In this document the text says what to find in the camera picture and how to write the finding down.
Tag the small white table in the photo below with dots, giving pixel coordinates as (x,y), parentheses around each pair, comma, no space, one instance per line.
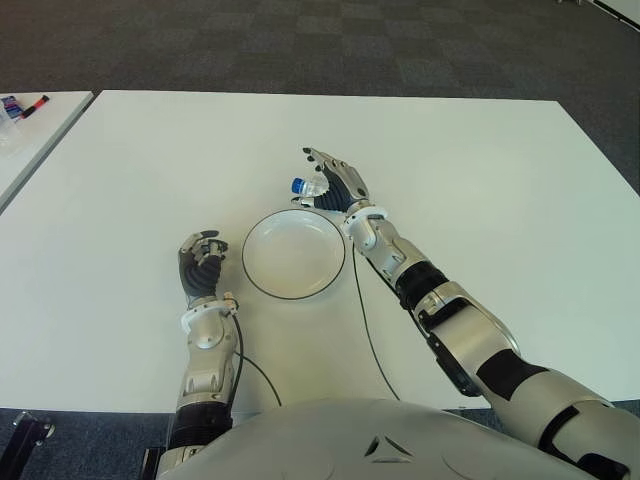
(35,135)

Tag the blue printed packet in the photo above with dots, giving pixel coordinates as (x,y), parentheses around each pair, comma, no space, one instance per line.
(11,106)

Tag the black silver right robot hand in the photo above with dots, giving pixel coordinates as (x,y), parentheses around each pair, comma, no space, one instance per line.
(345,190)

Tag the white board panel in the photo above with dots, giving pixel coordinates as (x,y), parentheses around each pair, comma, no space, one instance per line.
(622,12)

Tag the clear water bottle blue cap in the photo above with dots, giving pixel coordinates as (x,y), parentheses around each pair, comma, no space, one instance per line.
(310,187)

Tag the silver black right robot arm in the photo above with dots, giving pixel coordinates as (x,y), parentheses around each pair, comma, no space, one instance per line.
(465,325)

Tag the red black marker pen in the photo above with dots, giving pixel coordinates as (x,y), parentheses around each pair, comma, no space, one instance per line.
(36,106)

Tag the white plate with black rim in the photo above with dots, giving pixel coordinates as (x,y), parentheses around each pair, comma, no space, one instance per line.
(295,257)

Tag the grey robot torso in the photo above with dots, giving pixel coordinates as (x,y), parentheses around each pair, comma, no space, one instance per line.
(350,440)

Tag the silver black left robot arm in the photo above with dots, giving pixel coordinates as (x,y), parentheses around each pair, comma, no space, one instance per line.
(207,360)

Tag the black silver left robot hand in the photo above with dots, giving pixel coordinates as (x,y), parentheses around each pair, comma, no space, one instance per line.
(200,275)

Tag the black wheeled stand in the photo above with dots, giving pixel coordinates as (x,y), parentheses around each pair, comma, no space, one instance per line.
(27,435)

